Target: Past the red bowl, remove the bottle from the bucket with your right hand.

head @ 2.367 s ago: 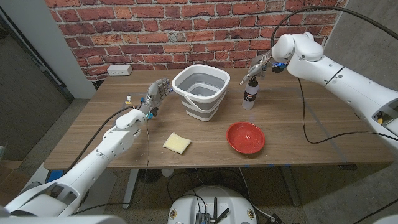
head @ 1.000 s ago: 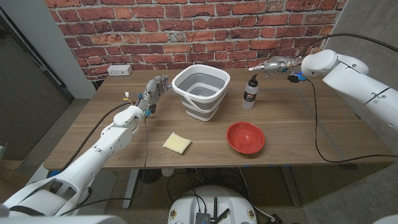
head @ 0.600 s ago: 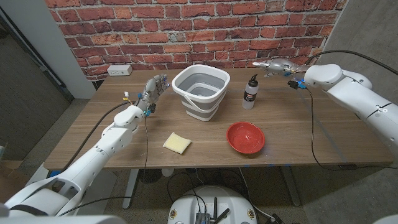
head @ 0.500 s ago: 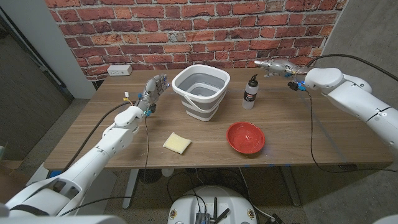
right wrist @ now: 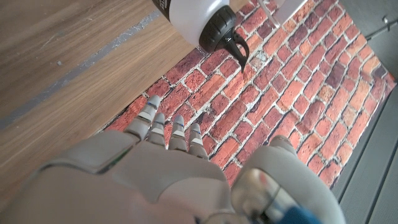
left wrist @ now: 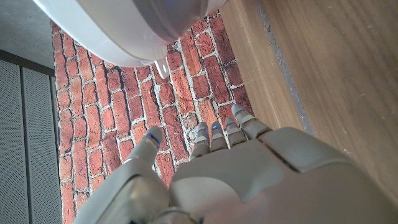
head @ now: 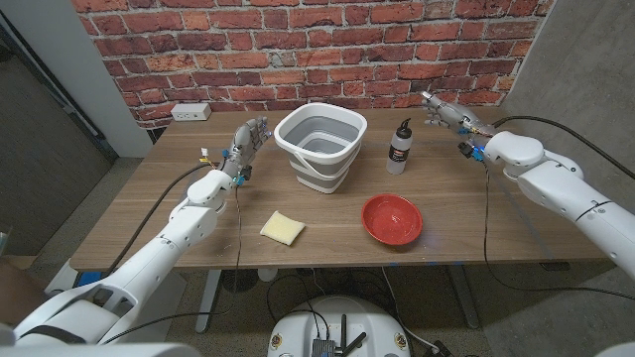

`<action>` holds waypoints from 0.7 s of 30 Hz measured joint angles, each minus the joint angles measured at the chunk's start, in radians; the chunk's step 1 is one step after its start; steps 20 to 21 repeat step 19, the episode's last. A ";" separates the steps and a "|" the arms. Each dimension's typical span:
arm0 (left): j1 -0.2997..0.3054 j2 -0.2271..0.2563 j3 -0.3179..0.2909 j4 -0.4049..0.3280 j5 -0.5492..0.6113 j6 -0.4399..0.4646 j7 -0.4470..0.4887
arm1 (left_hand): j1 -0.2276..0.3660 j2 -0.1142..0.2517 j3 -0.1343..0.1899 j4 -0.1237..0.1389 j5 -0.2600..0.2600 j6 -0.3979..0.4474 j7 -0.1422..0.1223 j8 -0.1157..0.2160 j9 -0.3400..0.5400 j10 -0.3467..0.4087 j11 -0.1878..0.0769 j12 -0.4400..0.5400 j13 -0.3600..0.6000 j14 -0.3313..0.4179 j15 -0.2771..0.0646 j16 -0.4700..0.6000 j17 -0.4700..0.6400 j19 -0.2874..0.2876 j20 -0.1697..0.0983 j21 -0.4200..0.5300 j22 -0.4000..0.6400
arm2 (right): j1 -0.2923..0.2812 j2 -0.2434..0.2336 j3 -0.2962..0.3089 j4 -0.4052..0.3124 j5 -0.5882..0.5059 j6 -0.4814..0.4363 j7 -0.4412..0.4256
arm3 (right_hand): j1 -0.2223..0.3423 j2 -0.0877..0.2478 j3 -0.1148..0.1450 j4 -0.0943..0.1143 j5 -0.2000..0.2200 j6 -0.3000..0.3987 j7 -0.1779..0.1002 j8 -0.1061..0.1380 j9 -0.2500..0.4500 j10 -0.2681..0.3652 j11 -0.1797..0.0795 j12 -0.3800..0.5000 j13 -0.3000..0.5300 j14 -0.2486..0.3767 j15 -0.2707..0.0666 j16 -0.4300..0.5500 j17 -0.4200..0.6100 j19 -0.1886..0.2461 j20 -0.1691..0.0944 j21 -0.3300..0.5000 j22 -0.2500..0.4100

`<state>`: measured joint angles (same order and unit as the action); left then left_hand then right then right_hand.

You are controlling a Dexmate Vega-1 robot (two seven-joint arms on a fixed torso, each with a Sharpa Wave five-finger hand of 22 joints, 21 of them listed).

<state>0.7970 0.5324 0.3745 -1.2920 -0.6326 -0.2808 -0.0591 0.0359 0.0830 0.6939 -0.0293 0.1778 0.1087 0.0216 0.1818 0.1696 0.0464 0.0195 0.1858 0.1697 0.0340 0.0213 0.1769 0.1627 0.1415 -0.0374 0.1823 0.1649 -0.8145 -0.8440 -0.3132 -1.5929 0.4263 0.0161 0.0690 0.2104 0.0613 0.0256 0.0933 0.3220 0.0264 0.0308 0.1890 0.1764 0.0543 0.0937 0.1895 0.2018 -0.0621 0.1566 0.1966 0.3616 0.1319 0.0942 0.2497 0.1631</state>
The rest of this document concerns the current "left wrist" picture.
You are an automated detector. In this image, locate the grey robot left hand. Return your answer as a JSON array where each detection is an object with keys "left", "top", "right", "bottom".
[{"left": 73, "top": 104, "right": 398, "bottom": 224}]

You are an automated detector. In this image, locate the white grey collapsible bucket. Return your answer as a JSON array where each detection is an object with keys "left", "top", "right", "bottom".
[{"left": 32, "top": 0, "right": 229, "bottom": 80}]

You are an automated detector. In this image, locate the red brick print backdrop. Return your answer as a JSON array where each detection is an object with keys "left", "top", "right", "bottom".
[{"left": 51, "top": 11, "right": 254, "bottom": 224}]

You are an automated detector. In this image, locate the dark grey wall panel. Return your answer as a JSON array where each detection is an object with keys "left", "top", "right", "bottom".
[{"left": 0, "top": 49, "right": 63, "bottom": 224}]

